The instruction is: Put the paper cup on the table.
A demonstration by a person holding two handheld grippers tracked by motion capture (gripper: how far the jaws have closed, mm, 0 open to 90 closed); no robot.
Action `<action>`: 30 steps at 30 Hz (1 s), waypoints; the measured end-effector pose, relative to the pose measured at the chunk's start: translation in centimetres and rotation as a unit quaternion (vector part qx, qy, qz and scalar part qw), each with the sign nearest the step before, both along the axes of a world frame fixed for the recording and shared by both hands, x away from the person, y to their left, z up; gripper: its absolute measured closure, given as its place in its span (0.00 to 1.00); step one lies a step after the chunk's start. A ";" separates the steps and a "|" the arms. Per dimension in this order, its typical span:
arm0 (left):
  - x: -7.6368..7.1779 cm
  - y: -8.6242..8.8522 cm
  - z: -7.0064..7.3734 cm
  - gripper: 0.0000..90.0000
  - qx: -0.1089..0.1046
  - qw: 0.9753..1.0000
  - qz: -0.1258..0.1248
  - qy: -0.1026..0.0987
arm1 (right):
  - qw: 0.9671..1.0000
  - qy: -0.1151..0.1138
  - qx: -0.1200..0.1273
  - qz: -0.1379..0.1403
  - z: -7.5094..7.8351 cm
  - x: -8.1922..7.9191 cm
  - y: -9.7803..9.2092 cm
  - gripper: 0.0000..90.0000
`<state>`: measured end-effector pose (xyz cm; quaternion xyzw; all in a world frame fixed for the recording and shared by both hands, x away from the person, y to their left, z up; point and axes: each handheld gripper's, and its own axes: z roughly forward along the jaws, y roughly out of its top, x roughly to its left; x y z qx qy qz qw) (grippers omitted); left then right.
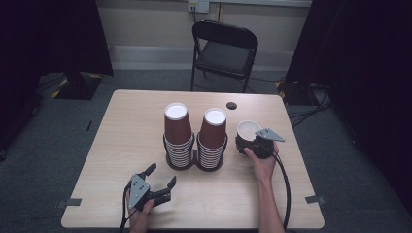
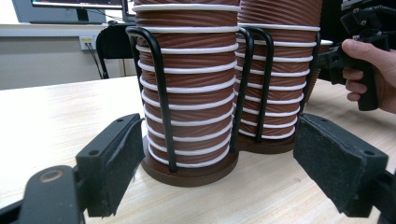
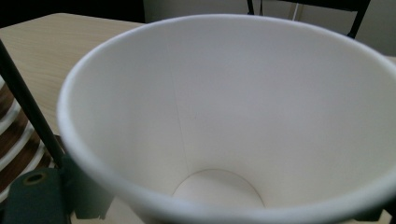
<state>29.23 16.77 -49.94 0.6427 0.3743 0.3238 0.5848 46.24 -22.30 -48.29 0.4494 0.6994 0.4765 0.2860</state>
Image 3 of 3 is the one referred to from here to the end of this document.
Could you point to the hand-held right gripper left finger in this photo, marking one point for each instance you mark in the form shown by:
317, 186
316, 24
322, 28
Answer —
34, 202

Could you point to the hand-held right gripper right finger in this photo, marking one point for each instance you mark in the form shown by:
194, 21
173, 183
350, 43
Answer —
390, 214

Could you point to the stack of brown paper cups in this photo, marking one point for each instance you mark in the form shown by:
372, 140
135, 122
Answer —
12, 133

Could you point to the black folding chair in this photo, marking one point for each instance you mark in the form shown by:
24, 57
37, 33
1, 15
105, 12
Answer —
358, 18

